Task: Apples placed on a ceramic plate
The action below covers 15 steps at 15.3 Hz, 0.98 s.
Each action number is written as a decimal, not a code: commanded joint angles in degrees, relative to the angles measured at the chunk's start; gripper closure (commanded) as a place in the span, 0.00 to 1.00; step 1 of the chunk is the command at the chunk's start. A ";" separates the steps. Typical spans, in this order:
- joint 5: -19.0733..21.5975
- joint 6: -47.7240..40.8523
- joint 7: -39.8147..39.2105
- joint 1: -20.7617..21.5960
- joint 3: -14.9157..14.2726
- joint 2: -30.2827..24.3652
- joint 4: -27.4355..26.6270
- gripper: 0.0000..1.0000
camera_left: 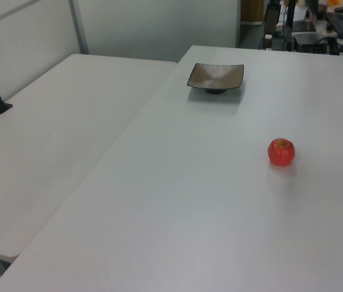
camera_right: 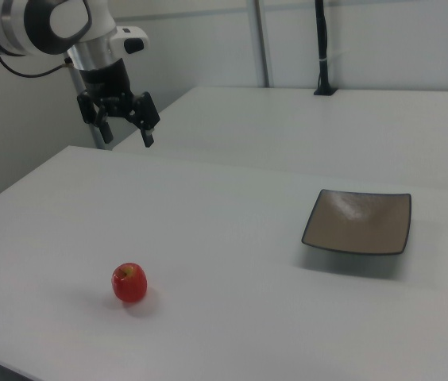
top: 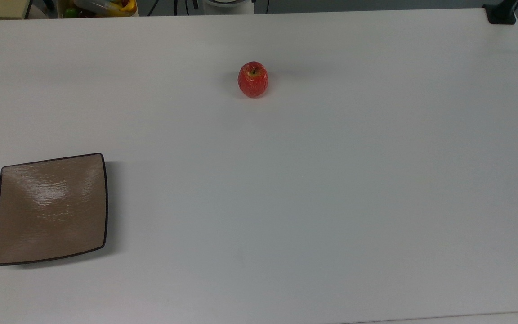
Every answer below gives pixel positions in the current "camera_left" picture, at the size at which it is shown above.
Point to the red apple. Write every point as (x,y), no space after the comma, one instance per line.
(281,156)

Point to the brown square ceramic plate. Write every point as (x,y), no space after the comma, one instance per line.
(217,74)

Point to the wooden cabinet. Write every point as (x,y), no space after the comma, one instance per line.
(252,10)

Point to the black upright box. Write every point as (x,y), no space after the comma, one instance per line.
(271,19)

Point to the black upright pole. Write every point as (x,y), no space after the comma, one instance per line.
(291,21)

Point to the dark grey flat device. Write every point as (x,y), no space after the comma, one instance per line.
(311,39)

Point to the black flat laptop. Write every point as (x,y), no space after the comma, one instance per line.
(303,26)

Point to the black computer keyboard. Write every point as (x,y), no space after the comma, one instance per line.
(341,24)

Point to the black computer mouse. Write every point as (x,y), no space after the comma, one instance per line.
(341,9)

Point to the grey metal partition post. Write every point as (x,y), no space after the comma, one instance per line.
(78,27)

